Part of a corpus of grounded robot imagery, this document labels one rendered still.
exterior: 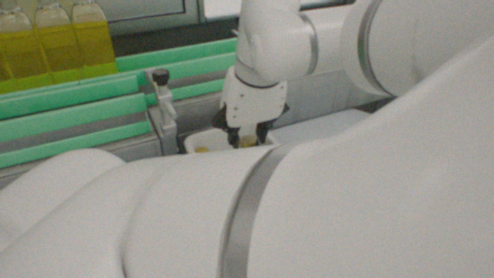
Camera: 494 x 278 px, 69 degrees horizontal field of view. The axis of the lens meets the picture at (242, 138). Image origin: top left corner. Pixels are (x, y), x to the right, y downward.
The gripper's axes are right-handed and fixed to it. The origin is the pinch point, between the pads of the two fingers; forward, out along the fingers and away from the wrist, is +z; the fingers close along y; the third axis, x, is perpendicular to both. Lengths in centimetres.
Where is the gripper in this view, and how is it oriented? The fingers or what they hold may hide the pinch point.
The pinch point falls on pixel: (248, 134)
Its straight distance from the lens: 66.0
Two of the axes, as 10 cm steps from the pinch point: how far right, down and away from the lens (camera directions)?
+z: -1.0, 6.3, 7.7
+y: -9.2, 2.3, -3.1
